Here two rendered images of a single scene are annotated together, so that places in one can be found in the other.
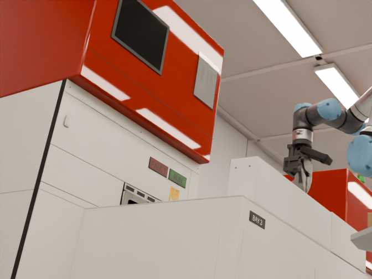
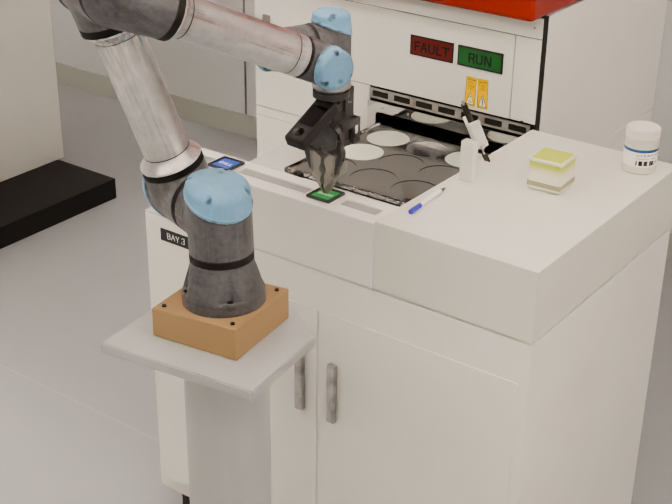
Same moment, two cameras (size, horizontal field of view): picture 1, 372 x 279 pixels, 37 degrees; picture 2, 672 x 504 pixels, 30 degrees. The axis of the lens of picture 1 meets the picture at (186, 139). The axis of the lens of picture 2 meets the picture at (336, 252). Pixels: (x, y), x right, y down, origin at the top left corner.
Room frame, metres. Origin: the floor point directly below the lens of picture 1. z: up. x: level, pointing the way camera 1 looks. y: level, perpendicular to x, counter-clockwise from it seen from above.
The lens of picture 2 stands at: (1.71, -2.71, 1.96)
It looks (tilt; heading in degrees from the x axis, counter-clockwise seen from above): 26 degrees down; 87
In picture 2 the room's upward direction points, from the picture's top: 1 degrees clockwise
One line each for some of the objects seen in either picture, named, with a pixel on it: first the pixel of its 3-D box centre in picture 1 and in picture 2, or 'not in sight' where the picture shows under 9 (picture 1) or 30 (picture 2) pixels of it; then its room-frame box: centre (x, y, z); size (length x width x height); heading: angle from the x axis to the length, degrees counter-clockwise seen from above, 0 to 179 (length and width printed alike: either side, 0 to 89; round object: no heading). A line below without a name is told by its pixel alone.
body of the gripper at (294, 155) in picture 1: (299, 159); (333, 117); (1.84, -0.42, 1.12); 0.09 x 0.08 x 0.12; 51
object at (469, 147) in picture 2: not in sight; (473, 146); (2.13, -0.35, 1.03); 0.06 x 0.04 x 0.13; 51
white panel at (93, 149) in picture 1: (132, 175); (387, 70); (2.00, 0.18, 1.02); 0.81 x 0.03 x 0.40; 141
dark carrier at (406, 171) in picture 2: not in sight; (400, 163); (2.01, -0.11, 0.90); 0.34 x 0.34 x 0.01; 51
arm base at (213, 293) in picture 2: not in sight; (222, 274); (1.63, -0.70, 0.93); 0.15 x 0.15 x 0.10
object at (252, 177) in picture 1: (284, 208); (276, 212); (1.73, -0.35, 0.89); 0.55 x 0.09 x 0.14; 141
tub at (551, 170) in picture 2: not in sight; (551, 170); (2.28, -0.41, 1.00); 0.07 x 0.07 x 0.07; 53
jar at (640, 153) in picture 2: not in sight; (641, 147); (2.48, -0.32, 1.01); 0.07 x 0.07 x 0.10
